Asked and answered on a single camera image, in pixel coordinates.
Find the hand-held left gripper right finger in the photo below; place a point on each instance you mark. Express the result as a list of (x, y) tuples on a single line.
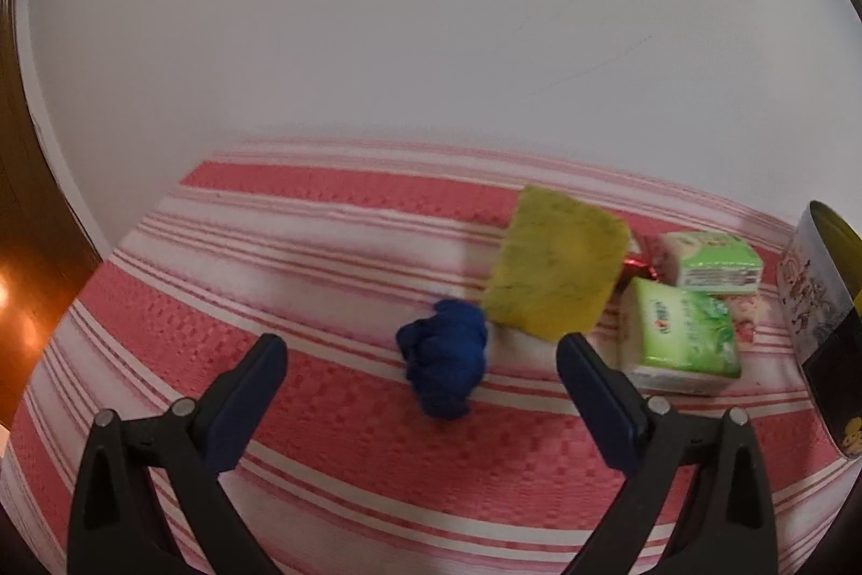
[(599, 406)]

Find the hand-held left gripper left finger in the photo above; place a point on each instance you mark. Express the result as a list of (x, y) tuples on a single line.
[(248, 396)]

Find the green tissue pack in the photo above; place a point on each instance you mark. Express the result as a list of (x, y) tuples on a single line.
[(680, 332), (714, 262)]

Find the red candy packet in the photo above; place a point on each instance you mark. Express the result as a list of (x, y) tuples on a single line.
[(636, 265)]

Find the yellow-green scouring pad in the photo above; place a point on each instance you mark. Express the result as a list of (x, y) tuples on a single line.
[(555, 265)]

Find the blue cloth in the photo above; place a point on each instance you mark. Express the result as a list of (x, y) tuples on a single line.
[(448, 359)]

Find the pink floral tissue pack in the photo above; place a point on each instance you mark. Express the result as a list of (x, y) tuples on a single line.
[(746, 322)]

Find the round metal tin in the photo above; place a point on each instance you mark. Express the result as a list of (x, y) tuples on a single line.
[(815, 305)]

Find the pink striped cloth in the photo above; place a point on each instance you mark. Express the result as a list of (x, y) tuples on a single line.
[(269, 278)]

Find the wooden door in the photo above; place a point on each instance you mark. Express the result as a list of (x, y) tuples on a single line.
[(27, 278)]

